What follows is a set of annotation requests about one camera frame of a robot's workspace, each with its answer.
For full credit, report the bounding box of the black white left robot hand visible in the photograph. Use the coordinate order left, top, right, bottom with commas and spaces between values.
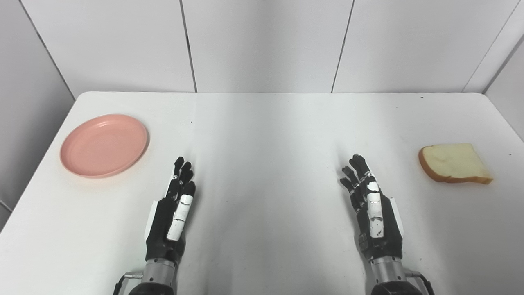
145, 157, 196, 263

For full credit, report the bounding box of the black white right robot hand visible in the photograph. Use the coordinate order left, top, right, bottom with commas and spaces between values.
340, 154, 404, 261

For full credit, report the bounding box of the pink round plate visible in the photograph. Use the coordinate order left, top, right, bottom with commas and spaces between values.
60, 114, 150, 179

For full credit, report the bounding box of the slice of white bread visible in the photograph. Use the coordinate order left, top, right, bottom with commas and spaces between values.
418, 143, 494, 185

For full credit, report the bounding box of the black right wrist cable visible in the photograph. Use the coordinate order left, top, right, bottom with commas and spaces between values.
405, 270, 435, 295

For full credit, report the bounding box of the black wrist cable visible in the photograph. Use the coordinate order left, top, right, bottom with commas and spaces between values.
113, 271, 144, 295
405, 270, 435, 295

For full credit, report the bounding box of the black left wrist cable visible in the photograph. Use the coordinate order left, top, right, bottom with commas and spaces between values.
113, 271, 144, 295

